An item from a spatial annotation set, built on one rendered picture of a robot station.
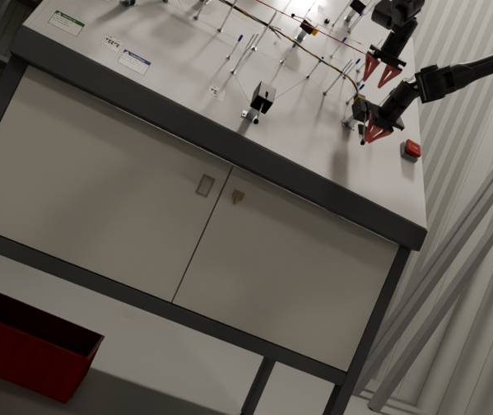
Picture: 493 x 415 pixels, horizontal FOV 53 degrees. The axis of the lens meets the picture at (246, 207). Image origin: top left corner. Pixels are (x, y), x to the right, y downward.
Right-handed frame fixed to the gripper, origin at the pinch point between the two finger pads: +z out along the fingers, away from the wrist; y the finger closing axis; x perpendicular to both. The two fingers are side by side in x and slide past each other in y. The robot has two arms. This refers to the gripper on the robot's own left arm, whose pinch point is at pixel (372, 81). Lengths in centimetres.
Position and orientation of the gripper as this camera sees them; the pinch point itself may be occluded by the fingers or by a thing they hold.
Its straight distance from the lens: 156.6
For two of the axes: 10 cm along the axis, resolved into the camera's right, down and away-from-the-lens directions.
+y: -9.0, -2.7, -3.4
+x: 1.5, 5.5, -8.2
